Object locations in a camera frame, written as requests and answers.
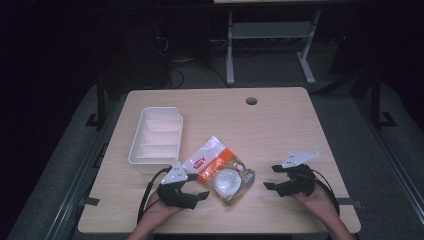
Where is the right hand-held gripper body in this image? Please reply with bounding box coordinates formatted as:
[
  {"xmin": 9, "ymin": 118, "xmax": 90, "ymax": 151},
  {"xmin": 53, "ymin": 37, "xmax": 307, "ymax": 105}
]
[{"xmin": 275, "ymin": 150, "xmax": 320, "ymax": 198}]

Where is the person's left hand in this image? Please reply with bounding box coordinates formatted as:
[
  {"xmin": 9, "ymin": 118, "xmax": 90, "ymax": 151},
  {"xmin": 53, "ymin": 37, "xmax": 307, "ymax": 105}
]
[{"xmin": 145, "ymin": 189, "xmax": 184, "ymax": 224}]

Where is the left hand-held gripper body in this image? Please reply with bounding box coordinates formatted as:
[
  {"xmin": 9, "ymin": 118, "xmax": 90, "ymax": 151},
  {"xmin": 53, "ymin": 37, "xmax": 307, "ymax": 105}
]
[{"xmin": 156, "ymin": 162, "xmax": 202, "ymax": 210}]

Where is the person's right hand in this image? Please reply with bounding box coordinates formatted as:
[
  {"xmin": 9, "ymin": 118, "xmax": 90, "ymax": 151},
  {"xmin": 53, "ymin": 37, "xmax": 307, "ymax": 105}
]
[{"xmin": 291, "ymin": 182, "xmax": 340, "ymax": 224}]

